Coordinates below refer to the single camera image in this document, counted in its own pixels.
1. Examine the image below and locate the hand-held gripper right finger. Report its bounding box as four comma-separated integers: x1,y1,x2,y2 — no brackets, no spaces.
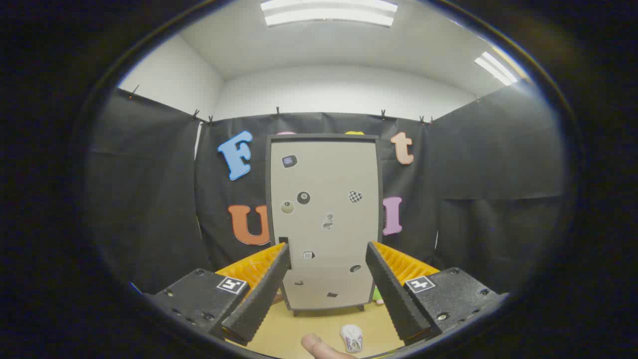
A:
365,241,510,346

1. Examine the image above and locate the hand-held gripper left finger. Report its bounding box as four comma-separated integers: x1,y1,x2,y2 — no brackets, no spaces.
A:
145,243,292,347

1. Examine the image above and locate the white shoe with striped side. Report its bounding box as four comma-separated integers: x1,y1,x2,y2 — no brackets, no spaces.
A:
340,324,363,354

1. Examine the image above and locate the grey shoe cabinet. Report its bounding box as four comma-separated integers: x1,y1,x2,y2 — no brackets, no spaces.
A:
266,133,384,316

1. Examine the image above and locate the black backdrop cloth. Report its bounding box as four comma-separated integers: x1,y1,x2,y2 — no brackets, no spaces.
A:
92,87,566,295

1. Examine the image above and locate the small ceiling light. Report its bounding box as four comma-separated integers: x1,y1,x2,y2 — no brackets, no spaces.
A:
474,51,519,86

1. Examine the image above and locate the long ceiling light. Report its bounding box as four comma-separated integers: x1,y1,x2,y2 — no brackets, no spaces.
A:
260,0,398,27

